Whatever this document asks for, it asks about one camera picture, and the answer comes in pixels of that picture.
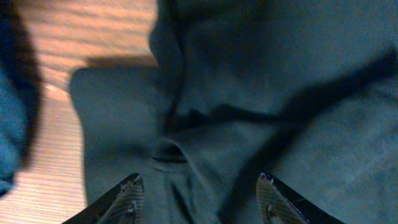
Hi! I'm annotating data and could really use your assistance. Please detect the black polo shirt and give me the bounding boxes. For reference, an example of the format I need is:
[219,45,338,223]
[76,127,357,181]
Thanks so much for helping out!
[70,0,397,223]

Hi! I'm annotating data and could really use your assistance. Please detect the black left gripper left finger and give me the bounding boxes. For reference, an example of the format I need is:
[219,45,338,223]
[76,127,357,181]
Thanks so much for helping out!
[63,174,144,224]

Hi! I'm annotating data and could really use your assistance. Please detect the folded navy blue shorts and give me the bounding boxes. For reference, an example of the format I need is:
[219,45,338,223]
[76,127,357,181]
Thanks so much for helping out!
[1,1,40,196]

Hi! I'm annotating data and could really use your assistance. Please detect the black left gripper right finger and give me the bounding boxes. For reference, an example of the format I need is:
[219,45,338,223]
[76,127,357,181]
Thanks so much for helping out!
[256,173,343,224]

